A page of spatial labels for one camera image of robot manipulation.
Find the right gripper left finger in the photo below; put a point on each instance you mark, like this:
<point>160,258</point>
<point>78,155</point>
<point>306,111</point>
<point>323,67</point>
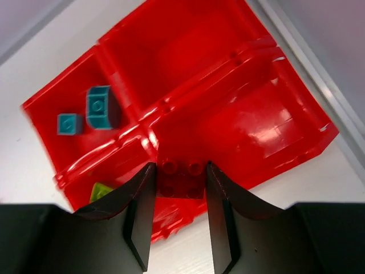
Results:
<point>110,235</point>

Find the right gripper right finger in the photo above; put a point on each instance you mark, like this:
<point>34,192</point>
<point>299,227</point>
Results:
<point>250,235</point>

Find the green square lego brick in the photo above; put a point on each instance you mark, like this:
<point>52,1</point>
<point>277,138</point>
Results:
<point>98,191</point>

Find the red small lego brick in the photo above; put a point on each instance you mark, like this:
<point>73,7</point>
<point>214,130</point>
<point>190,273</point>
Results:
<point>181,178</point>

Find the blue small lego brick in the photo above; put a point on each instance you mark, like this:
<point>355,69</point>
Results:
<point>69,124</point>

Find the blue oval lego brick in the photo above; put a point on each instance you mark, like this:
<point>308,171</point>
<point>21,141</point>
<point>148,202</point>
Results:
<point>102,109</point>

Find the red compartment tray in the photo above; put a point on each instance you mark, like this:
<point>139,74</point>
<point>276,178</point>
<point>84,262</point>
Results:
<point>194,79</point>

